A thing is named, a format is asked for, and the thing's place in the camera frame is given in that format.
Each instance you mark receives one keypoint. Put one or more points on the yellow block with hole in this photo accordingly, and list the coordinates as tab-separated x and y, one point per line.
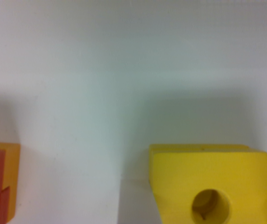
209	184

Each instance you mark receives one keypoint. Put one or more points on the cream gripper left finger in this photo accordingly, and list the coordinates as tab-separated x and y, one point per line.
137	203

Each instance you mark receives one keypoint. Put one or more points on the orange block with hole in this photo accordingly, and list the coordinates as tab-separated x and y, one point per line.
9	173

